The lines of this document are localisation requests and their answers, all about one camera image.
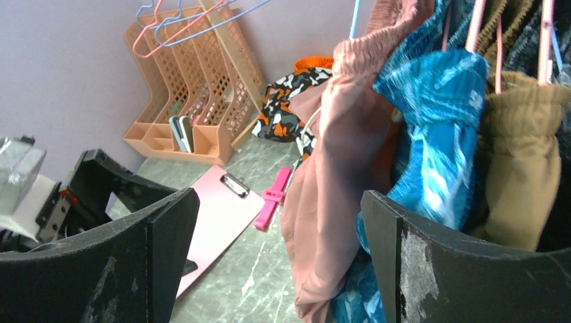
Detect pink shorts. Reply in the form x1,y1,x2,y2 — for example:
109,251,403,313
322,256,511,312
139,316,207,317
281,1,436,322

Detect pink hanger with brown shorts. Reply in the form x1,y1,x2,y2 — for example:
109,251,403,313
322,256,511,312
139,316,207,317
494,0,554,94

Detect blue hanger with grey shorts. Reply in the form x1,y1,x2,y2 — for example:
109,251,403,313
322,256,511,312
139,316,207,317
551,23,564,74

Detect light blue wire hanger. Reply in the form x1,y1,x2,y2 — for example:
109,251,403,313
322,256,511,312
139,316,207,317
348,0,361,39

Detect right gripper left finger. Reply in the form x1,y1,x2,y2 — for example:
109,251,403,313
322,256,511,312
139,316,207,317
1,188,199,322

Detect blue shark print shorts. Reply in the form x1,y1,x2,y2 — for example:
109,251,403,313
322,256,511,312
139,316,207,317
330,1,488,322

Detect orange camouflage shorts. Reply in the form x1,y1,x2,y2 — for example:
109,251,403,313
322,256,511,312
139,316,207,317
252,56,334,161

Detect brown shorts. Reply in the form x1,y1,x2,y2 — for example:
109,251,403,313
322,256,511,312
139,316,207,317
464,1,570,251

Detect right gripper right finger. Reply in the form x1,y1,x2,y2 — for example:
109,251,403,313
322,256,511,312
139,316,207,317
361,190,570,322

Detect pink hanger on left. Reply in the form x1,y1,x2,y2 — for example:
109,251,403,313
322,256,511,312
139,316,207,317
131,0,228,60

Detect pink hanger with blue shorts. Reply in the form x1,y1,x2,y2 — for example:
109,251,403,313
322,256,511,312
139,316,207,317
442,0,486,52

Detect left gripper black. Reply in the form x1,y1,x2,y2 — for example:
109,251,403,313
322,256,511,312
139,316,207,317
36,149,176,243

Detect peach plastic file organizer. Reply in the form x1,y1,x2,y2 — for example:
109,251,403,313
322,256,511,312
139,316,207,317
124,6,255,165

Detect pink flat board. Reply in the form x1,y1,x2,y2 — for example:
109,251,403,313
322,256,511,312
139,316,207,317
176,166,264,296

